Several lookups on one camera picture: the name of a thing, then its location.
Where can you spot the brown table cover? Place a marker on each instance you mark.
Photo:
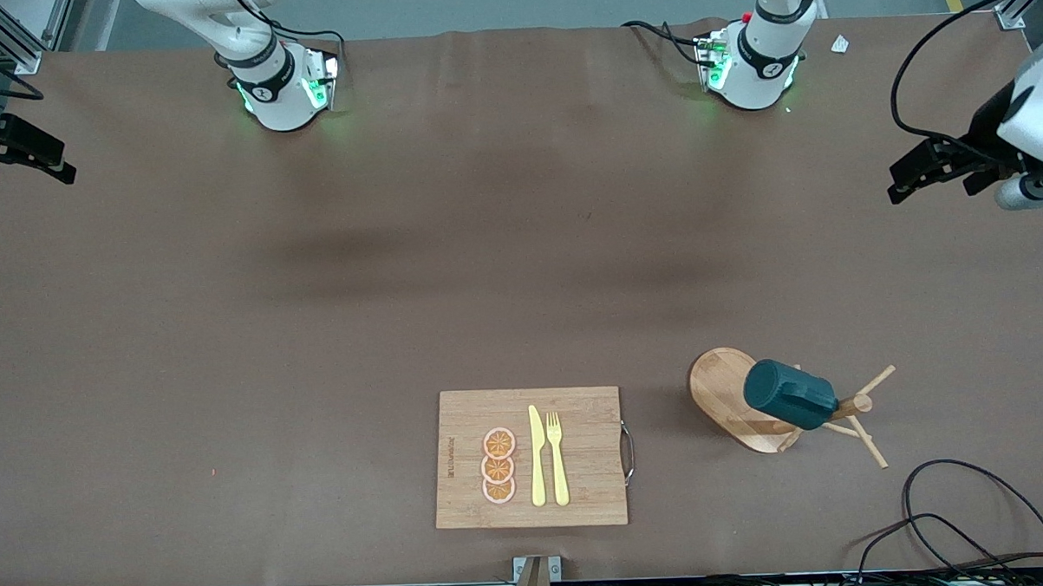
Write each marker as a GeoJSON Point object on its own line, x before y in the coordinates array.
{"type": "Point", "coordinates": [231, 424]}

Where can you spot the wooden mug tree rack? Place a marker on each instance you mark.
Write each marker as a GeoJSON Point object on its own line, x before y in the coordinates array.
{"type": "Point", "coordinates": [720, 390]}

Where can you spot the yellow plastic knife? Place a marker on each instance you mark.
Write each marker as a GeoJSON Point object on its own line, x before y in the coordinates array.
{"type": "Point", "coordinates": [537, 466]}

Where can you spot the bamboo cutting board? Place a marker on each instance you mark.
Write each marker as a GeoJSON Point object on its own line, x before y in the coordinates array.
{"type": "Point", "coordinates": [588, 447]}

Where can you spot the metal table bracket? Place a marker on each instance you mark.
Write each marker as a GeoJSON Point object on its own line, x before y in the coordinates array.
{"type": "Point", "coordinates": [555, 567]}

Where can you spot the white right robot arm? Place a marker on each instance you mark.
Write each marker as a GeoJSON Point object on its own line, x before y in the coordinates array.
{"type": "Point", "coordinates": [276, 102]}

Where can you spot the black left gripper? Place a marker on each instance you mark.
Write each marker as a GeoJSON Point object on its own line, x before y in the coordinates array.
{"type": "Point", "coordinates": [987, 135]}

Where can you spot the dark green cup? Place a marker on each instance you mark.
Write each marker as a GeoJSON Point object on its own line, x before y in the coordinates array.
{"type": "Point", "coordinates": [785, 392]}

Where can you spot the white paper scrap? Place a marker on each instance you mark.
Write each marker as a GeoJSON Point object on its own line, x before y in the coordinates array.
{"type": "Point", "coordinates": [840, 44]}

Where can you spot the yellow plastic fork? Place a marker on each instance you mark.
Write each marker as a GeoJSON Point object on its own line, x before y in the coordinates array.
{"type": "Point", "coordinates": [559, 474]}

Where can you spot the toy orange slice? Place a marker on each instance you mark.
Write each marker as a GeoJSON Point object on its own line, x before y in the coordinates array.
{"type": "Point", "coordinates": [499, 442]}
{"type": "Point", "coordinates": [498, 492]}
{"type": "Point", "coordinates": [497, 469]}

